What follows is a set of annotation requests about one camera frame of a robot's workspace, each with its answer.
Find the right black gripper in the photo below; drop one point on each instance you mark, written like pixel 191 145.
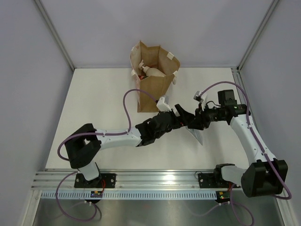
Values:
pixel 200 118

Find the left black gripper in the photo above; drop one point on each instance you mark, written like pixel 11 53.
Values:
pixel 185 117

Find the silver squeeze tube clear cap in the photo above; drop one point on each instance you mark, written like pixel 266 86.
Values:
pixel 197 134

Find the beige pump dispenser bottle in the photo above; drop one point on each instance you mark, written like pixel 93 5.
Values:
pixel 150 71

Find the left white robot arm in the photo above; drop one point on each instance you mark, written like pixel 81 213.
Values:
pixel 83 145

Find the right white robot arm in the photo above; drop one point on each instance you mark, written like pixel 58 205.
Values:
pixel 265 174

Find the brown canvas tote bag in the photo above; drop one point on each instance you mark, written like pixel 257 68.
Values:
pixel 156 57

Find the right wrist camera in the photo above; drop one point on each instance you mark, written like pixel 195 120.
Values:
pixel 201 99

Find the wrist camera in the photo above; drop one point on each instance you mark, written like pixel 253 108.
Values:
pixel 201 99
pixel 162 104

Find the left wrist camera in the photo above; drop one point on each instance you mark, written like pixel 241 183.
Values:
pixel 162 104

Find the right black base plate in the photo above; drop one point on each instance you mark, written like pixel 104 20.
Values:
pixel 207 180

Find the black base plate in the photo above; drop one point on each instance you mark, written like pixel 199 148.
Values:
pixel 207 180
pixel 107 179

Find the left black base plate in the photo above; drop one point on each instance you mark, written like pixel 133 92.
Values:
pixel 107 179

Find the right aluminium frame post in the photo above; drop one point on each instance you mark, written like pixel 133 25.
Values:
pixel 259 31

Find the aluminium frame post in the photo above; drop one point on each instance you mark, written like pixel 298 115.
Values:
pixel 259 31
pixel 50 26

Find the aluminium mounting rail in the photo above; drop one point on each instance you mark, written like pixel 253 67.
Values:
pixel 127 180

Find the slotted white cable duct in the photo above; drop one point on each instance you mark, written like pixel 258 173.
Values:
pixel 130 195

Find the left aluminium frame post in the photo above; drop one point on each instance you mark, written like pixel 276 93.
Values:
pixel 50 26

